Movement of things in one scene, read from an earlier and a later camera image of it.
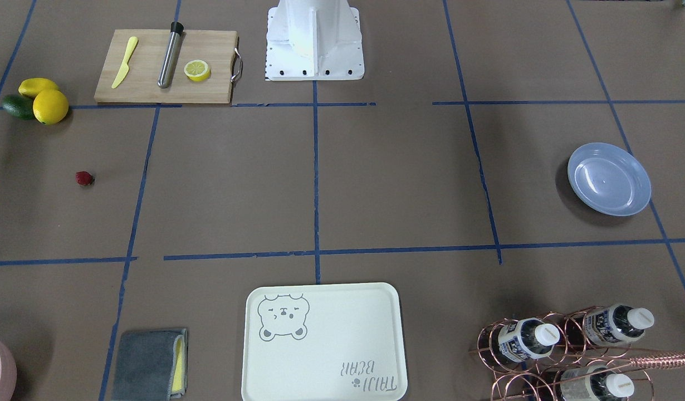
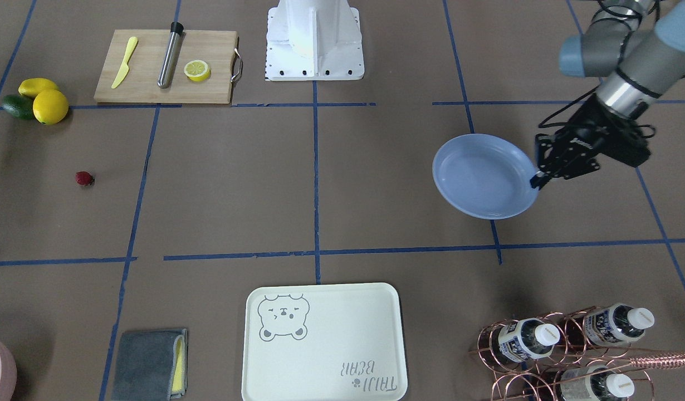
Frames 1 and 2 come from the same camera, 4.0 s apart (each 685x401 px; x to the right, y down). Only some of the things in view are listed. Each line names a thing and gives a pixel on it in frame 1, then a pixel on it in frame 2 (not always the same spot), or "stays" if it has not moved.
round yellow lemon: [50, 106] stays
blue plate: [608, 179] to [486, 176]
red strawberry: [83, 177] stays
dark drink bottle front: [594, 383] stays
